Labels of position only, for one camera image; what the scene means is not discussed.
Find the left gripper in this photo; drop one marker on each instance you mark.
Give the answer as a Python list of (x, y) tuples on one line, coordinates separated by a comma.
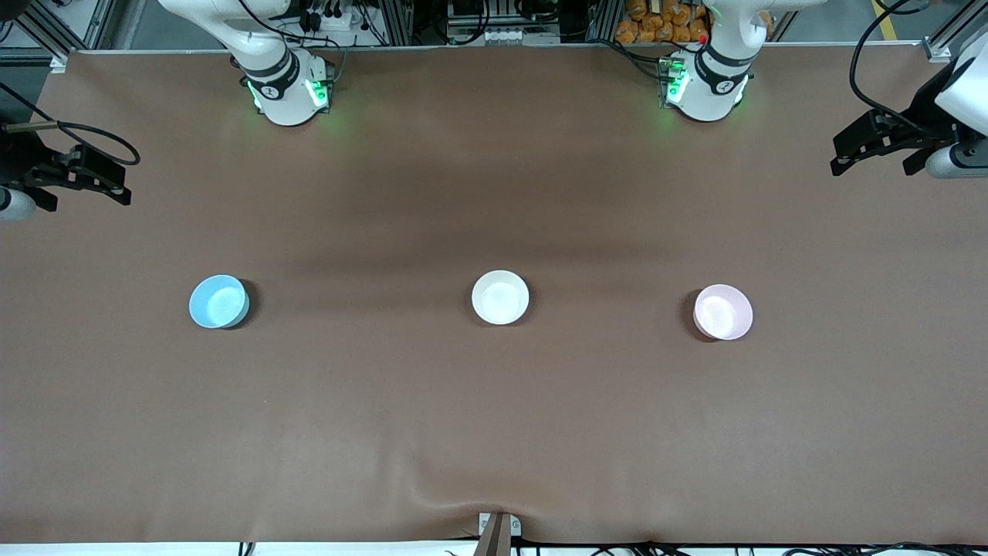
[(924, 118)]

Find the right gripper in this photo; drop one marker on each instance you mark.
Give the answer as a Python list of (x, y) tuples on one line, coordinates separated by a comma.
[(17, 164)]

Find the blue bowl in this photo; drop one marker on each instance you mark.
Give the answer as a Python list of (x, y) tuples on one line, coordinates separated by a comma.
[(218, 303)]

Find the pink bowl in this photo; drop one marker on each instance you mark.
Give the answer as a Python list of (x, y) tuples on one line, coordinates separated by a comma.
[(722, 312)]

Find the green-lit box at right arm base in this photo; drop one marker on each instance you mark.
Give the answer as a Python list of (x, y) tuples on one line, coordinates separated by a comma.
[(320, 86)]

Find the green-lit box at left arm base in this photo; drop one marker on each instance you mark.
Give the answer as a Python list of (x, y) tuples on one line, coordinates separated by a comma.
[(671, 81)]

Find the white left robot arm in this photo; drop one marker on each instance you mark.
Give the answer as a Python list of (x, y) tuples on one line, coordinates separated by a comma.
[(714, 85)]

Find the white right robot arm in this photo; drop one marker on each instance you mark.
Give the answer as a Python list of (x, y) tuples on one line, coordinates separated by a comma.
[(282, 93)]

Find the white bowl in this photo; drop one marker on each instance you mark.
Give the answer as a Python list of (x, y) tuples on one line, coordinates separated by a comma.
[(500, 297)]

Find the orange packets pile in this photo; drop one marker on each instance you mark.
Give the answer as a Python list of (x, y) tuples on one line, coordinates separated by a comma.
[(660, 22)]

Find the white power strip with plugs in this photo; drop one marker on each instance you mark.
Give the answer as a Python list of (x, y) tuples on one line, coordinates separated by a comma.
[(332, 19)]

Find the small white power strip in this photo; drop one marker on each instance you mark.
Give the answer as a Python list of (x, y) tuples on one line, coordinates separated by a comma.
[(502, 35)]

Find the brown table cloth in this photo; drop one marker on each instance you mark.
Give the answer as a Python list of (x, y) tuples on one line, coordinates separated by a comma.
[(494, 432)]

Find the aluminium frame rail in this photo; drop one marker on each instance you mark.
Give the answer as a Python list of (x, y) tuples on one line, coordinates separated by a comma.
[(96, 23), (945, 42)]

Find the aluminium frame post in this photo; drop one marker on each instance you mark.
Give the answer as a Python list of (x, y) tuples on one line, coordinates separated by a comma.
[(603, 20), (395, 22)]

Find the white metal edge bracket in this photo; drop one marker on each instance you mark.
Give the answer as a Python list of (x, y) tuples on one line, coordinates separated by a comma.
[(515, 525)]

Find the brown camera post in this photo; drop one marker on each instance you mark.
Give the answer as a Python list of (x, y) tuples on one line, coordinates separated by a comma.
[(494, 540)]

